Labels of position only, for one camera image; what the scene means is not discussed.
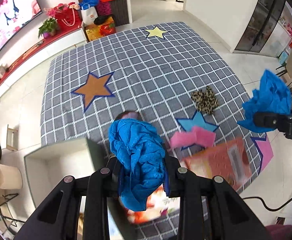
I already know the white red tv cabinet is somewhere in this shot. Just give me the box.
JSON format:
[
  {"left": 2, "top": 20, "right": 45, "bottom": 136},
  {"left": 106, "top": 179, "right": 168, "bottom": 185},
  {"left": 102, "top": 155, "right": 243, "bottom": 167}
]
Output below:
[{"left": 0, "top": 25, "right": 86, "bottom": 97}]

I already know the white fruit print box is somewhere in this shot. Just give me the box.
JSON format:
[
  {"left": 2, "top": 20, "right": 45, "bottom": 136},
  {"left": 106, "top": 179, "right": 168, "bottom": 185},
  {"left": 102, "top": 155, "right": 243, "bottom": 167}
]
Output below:
[{"left": 119, "top": 185, "right": 180, "bottom": 224}]

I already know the yellow fruit carton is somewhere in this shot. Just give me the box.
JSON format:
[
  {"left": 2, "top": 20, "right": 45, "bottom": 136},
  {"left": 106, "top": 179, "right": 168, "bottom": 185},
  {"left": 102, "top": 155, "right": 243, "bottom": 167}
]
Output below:
[{"left": 85, "top": 16, "right": 116, "bottom": 42}]

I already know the pink patterned box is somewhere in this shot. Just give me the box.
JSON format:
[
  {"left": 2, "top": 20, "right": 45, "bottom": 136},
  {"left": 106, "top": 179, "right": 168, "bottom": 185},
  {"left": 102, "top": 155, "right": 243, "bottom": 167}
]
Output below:
[{"left": 182, "top": 137, "right": 251, "bottom": 190}]

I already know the white paper bag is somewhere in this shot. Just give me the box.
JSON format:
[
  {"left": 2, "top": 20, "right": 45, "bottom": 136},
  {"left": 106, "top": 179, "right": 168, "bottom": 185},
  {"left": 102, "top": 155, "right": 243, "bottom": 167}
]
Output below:
[{"left": 79, "top": 0, "right": 99, "bottom": 25}]

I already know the small white stool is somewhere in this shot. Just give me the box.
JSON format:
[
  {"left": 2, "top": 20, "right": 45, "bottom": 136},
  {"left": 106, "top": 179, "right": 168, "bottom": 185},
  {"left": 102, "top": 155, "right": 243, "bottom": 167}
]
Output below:
[{"left": 6, "top": 125, "right": 18, "bottom": 151}]

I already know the grey checked star rug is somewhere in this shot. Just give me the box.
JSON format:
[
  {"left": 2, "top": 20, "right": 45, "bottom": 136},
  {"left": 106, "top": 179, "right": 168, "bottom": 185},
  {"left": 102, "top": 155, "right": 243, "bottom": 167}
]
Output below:
[{"left": 40, "top": 21, "right": 274, "bottom": 240}]

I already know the potted green plant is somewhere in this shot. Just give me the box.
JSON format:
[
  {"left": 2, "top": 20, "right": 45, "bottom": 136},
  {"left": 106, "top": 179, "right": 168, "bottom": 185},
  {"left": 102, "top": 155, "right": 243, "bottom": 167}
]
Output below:
[{"left": 38, "top": 17, "right": 59, "bottom": 38}]

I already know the pink sponge block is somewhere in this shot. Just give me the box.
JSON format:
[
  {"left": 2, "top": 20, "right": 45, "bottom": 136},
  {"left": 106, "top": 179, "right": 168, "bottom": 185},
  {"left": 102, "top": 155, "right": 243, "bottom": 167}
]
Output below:
[
  {"left": 170, "top": 132, "right": 196, "bottom": 148},
  {"left": 192, "top": 126, "right": 216, "bottom": 147}
]

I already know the white storage box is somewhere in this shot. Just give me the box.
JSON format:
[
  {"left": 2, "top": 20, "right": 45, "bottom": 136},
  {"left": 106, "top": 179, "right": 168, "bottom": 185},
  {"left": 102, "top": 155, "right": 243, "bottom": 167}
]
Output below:
[{"left": 23, "top": 137, "right": 139, "bottom": 240}]

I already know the purple black slipper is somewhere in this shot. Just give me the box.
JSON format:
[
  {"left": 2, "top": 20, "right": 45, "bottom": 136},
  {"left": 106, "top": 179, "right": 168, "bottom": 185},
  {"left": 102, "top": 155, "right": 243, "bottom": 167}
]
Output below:
[{"left": 115, "top": 110, "right": 142, "bottom": 121}]

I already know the dark glass cabinet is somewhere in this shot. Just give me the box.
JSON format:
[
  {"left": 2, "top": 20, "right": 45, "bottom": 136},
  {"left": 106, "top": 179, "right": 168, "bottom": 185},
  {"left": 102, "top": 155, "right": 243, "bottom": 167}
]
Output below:
[{"left": 235, "top": 0, "right": 286, "bottom": 53}]

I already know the red gift bag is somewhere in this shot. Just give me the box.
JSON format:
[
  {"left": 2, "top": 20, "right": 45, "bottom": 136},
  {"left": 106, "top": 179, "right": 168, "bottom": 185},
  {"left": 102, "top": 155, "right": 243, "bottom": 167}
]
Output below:
[{"left": 44, "top": 2, "right": 82, "bottom": 31}]

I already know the black power cable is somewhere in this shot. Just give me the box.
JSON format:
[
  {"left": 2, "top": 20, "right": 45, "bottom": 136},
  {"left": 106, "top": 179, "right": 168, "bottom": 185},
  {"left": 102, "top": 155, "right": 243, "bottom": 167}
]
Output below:
[{"left": 242, "top": 184, "right": 292, "bottom": 212}]

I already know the wall television screen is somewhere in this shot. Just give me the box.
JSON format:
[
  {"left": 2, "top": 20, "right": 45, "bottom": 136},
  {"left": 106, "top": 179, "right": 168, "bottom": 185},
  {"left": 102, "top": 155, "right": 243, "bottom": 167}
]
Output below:
[{"left": 0, "top": 0, "right": 42, "bottom": 51}]

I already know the blue sparkly cloth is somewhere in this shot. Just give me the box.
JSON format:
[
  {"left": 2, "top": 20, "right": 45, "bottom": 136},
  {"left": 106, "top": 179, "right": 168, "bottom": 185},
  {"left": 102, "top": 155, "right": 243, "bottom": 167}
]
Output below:
[{"left": 109, "top": 119, "right": 166, "bottom": 212}]

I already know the leopard print cloth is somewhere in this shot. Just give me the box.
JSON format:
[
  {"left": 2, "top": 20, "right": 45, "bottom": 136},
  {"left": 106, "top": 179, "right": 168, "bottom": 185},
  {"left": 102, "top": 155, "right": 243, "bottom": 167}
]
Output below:
[{"left": 190, "top": 86, "right": 219, "bottom": 115}]

